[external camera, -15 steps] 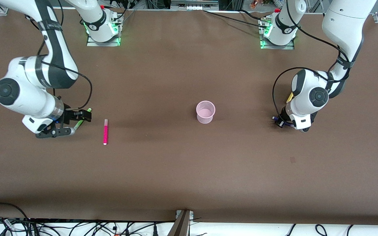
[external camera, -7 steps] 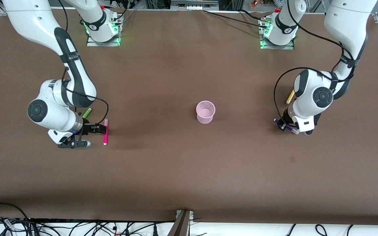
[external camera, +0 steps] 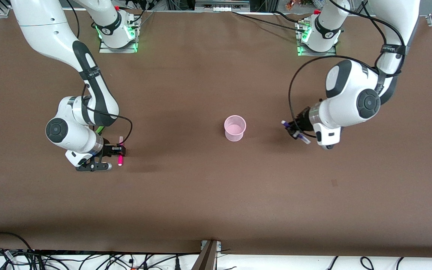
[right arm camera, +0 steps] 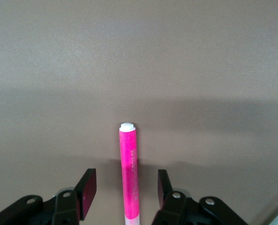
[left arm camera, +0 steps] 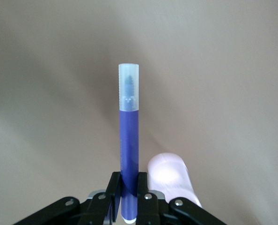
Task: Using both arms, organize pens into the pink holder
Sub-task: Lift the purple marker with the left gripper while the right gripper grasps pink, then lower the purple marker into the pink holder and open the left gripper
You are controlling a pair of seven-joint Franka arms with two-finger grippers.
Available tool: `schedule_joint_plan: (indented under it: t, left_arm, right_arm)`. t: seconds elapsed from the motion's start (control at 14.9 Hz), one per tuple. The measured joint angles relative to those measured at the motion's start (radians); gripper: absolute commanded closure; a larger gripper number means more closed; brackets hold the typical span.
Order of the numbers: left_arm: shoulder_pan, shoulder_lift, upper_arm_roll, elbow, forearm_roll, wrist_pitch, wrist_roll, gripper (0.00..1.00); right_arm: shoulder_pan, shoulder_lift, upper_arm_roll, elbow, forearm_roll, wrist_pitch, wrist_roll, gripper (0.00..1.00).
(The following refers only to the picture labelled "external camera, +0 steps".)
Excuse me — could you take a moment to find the tangle of black cables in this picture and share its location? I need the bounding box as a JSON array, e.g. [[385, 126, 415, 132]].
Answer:
[[0, 247, 201, 270]]

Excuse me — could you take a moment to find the metal table bracket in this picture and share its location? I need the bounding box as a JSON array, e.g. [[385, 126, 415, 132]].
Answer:
[[192, 240, 222, 270]]

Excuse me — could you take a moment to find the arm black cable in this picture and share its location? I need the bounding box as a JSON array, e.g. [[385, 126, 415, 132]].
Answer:
[[288, 0, 407, 138], [65, 0, 133, 147]]

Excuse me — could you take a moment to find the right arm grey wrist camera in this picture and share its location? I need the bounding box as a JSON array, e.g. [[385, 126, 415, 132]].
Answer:
[[75, 157, 113, 172]]

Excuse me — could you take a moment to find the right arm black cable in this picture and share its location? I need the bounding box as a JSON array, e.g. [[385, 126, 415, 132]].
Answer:
[[65, 0, 133, 147]]

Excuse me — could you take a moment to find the purple pen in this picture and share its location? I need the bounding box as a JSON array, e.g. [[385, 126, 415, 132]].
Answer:
[[281, 120, 311, 145]]

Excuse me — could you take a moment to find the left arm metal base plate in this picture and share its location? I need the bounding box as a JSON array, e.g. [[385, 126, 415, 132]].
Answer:
[[297, 47, 337, 57]]

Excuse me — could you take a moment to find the pink mesh pen holder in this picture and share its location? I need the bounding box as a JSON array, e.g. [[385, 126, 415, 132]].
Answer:
[[224, 115, 247, 142]]

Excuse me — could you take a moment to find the long black table cable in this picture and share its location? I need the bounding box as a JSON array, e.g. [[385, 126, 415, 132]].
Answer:
[[232, 11, 306, 33]]

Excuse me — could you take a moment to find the white power strip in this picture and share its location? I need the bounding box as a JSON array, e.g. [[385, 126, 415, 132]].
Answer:
[[195, 0, 250, 12]]

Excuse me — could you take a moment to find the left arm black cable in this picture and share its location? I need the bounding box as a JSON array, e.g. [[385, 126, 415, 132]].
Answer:
[[288, 0, 407, 138]]

